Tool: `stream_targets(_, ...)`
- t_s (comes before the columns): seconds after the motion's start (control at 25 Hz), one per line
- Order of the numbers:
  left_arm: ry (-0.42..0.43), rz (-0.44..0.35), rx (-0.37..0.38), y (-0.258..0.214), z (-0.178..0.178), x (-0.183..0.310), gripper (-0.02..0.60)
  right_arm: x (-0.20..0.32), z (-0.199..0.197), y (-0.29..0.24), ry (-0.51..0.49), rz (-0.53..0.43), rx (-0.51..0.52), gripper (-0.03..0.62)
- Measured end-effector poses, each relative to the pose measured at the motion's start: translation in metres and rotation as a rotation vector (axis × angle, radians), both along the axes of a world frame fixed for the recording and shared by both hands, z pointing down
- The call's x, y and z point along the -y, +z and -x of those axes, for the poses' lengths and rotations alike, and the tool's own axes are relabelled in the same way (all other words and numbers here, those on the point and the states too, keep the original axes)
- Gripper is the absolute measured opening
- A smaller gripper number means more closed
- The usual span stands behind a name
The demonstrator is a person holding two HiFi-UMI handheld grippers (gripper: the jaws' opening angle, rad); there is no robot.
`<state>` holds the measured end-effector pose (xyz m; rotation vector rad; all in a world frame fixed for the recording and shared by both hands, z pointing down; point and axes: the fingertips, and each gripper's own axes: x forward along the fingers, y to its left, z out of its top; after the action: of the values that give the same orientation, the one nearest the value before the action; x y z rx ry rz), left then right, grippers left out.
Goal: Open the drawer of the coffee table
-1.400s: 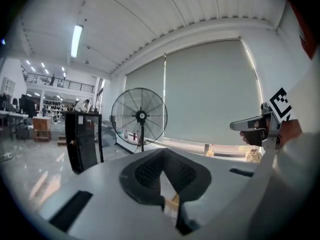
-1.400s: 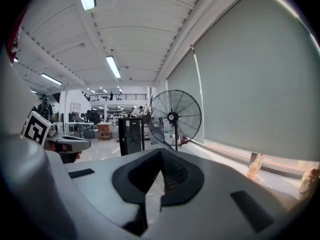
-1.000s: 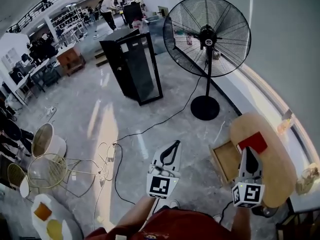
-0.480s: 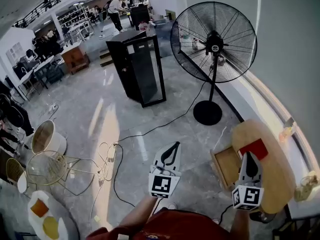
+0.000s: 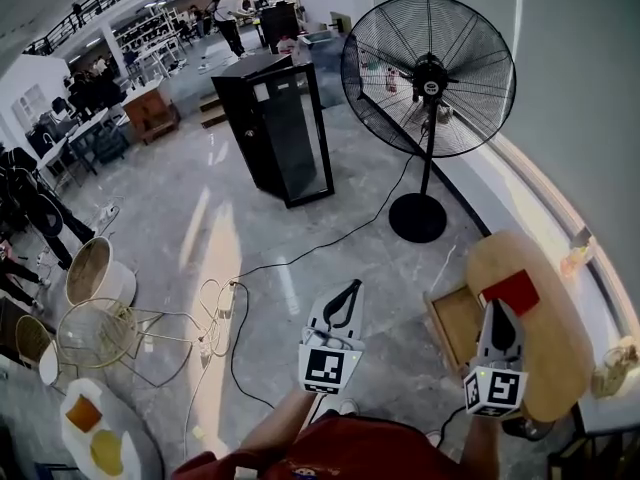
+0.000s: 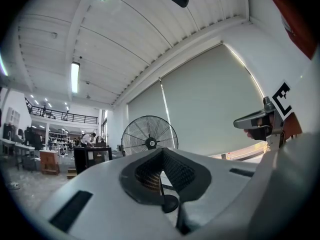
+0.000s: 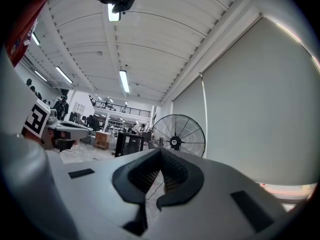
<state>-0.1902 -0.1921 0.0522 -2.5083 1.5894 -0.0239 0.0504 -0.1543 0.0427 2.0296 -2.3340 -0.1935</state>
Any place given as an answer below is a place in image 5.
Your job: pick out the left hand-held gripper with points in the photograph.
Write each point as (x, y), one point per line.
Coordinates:
(325, 368)

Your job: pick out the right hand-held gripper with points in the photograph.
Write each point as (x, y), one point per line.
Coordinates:
(495, 390)

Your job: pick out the light wooden drawer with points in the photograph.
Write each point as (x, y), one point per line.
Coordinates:
(457, 328)

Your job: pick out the person's right forearm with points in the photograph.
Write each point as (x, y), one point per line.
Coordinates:
(482, 448)

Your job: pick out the person's left forearm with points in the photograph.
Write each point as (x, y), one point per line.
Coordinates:
(280, 423)

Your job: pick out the oval wooden table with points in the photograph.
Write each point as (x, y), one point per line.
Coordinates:
(555, 348)

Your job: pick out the red hardcover book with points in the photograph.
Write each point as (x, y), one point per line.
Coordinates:
(512, 293)

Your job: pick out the person's left white shoe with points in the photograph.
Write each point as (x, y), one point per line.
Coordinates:
(349, 407)

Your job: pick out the person's white shoe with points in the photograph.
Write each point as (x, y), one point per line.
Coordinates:
(349, 407)
(434, 439)

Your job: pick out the orange bottle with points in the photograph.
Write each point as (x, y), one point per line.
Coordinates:
(575, 262)

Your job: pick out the person's right white shoe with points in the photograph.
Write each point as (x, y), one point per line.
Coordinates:
(434, 439)

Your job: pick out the beige cloth bag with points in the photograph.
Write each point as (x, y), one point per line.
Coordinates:
(615, 368)

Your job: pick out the person's red shirt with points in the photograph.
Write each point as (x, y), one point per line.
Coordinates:
(350, 453)

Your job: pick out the wooden shelf rack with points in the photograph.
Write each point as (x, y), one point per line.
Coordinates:
(600, 455)

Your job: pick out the black glass-door cabinet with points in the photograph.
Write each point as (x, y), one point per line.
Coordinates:
(280, 133)

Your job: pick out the wooden step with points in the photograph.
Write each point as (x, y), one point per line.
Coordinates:
(212, 112)

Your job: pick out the round white side table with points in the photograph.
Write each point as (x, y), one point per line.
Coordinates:
(97, 273)

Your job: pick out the white oval table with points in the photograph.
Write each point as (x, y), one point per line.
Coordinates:
(130, 448)

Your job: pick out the yellow round pad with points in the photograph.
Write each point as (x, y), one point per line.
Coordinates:
(106, 452)

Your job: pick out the wooden low cabinet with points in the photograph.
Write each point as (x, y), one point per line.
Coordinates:
(150, 115)

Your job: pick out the orange square pad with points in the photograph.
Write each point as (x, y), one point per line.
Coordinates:
(84, 413)

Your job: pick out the black metal railing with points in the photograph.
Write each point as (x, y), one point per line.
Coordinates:
(90, 3)

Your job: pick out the black pedestal fan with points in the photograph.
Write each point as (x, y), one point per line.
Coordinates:
(430, 78)

